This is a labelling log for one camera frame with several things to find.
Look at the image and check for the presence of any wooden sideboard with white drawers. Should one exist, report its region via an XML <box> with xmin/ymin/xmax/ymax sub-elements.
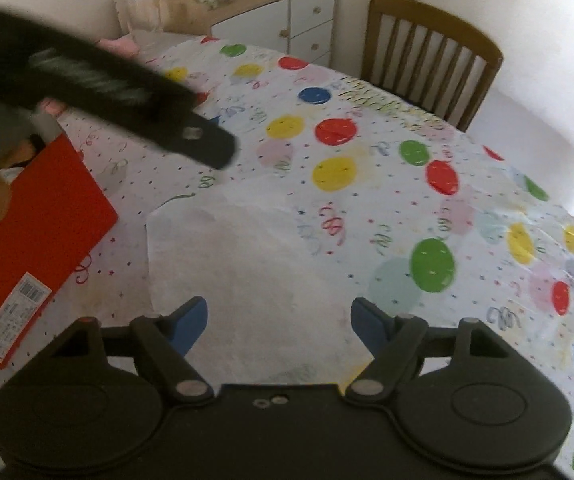
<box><xmin>113</xmin><ymin>0</ymin><xmax>342</xmax><ymax>69</ymax></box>

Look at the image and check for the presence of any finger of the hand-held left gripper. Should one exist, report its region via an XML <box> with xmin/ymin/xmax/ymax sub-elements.
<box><xmin>152</xmin><ymin>82</ymin><xmax>239</xmax><ymax>170</ymax></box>

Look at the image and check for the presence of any red cardboard box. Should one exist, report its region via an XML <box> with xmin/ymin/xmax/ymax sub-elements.
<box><xmin>0</xmin><ymin>97</ymin><xmax>120</xmax><ymax>372</ymax></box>

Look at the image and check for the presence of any white paper sheet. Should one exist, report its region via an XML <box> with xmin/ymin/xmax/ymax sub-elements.
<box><xmin>145</xmin><ymin>194</ymin><xmax>370</xmax><ymax>378</ymax></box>

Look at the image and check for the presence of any pink cloth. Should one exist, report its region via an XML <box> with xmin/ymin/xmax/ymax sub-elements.
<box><xmin>97</xmin><ymin>34</ymin><xmax>141</xmax><ymax>59</ymax></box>

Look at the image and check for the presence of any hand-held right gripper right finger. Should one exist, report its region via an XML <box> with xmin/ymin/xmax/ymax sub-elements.
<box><xmin>345</xmin><ymin>297</ymin><xmax>511</xmax><ymax>404</ymax></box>

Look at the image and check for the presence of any clear plastic container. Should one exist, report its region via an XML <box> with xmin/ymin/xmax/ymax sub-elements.
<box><xmin>125</xmin><ymin>0</ymin><xmax>169</xmax><ymax>37</ymax></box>

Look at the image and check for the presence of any balloon print tablecloth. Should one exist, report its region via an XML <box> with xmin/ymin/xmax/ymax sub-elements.
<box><xmin>0</xmin><ymin>35</ymin><xmax>574</xmax><ymax>480</ymax></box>

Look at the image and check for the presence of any wooden chair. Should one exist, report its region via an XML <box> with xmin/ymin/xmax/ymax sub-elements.
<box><xmin>360</xmin><ymin>0</ymin><xmax>504</xmax><ymax>134</ymax></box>

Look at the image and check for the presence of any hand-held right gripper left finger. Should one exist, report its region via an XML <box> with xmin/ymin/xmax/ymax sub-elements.
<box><xmin>49</xmin><ymin>296</ymin><xmax>214</xmax><ymax>404</ymax></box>

